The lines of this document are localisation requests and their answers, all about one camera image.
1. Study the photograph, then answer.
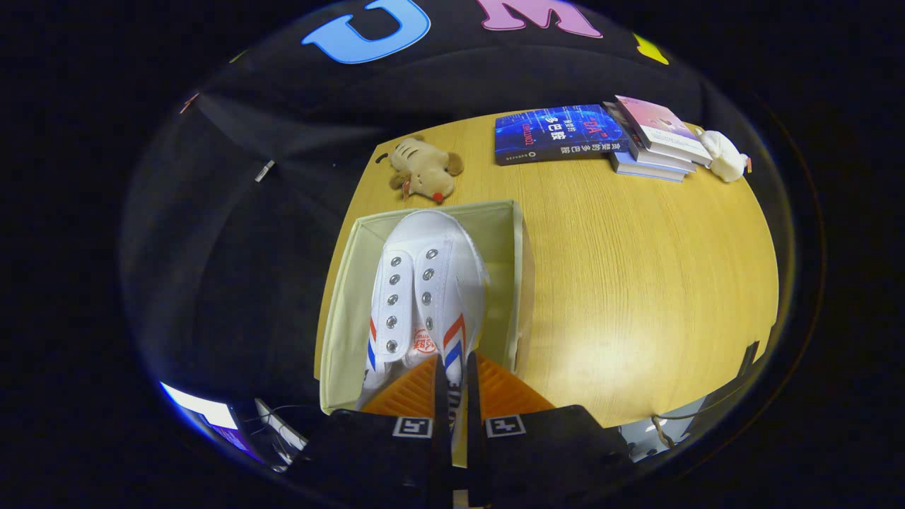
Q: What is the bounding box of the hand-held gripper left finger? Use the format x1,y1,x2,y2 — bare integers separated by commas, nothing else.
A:
304,356,454,509

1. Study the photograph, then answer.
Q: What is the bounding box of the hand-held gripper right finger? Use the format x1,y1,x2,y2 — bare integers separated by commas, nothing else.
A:
467,353,631,509

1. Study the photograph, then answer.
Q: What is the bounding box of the brown fabric storage box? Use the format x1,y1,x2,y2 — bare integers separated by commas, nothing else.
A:
315,200,536,415

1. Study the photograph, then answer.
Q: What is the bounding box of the white striped canvas shoe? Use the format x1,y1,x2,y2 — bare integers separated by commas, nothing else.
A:
356,209,491,467

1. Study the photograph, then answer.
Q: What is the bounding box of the small white device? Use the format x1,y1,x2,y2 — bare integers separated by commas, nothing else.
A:
255,398,310,467

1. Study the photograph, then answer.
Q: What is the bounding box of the lit computer monitor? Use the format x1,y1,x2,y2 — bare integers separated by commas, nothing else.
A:
161,382,255,460

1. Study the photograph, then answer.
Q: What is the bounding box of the tan plush dog toy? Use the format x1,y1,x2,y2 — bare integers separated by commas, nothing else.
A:
387,134,465,204

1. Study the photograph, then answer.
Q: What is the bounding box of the pale blue book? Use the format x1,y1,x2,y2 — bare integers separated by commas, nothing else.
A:
609,151,687,183

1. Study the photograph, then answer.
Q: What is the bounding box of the dark blue book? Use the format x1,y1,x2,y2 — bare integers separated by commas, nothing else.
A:
494,105,630,167

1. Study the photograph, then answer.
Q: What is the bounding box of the pink cover book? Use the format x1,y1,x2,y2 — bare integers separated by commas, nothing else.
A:
614,95,713,168

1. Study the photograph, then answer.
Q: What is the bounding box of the white plush toy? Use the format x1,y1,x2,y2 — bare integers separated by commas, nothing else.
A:
696,130,751,183

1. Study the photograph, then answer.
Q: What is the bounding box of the black cable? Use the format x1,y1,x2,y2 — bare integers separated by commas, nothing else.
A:
650,341,761,450

